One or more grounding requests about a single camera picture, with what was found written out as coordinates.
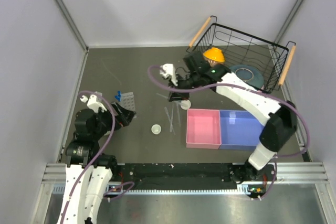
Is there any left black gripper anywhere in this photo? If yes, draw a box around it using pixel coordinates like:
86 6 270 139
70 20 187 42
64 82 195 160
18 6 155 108
92 100 135 139

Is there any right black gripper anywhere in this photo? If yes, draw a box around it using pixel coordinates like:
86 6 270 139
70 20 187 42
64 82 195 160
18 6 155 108
169 71 202 102

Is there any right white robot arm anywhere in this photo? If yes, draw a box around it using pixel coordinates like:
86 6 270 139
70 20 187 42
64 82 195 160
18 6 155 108
160 48 297 180

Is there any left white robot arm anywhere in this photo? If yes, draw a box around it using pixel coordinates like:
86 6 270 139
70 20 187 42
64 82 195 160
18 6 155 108
57 103 136 223

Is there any white crucible lid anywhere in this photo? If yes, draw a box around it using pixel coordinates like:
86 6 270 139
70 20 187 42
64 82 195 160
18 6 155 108
180 100 191 110

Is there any clear test tube rack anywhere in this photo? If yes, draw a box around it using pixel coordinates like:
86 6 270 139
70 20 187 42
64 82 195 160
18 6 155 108
120 92 136 112

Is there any white crucible cup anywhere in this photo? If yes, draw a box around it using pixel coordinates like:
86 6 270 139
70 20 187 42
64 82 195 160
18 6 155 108
151 124 162 135

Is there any pink plastic bin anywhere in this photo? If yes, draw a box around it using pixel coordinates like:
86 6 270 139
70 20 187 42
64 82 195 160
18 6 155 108
186 109 221 150

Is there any orange and brown bowl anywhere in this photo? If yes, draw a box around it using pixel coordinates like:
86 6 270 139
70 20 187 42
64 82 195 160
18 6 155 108
203 47 225 67

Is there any blue plastic bin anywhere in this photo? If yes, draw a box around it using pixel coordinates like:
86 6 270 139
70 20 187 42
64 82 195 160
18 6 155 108
219 110 264 151

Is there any dark blue plate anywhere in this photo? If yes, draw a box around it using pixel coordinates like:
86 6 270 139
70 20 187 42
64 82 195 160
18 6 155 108
230 65 264 89

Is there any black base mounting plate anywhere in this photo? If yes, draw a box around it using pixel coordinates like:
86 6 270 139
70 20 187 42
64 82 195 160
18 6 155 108
115 162 253 190

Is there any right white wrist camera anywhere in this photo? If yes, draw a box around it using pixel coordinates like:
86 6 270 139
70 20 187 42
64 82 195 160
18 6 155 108
160 63 178 87

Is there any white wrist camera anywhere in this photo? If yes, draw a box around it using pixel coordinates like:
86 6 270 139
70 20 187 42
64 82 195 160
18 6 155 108
160 63 178 87
80 92 107 114

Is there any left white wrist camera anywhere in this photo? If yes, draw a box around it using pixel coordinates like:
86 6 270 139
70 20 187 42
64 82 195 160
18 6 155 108
80 92 107 114

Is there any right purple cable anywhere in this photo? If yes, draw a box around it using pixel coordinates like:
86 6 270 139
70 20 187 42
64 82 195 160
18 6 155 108
147 64 311 201

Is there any purple cable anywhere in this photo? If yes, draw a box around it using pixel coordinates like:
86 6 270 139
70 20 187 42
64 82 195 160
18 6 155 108
59 90 136 224
147 64 311 201

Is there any black wire dish basket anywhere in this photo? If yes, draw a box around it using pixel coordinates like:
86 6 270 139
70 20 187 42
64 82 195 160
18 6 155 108
187 15 296 93

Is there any aluminium frame rail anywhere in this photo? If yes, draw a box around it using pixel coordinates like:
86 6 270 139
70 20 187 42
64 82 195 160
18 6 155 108
39 162 329 196

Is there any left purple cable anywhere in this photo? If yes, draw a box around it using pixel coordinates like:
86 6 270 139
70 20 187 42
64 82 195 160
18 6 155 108
59 90 136 224

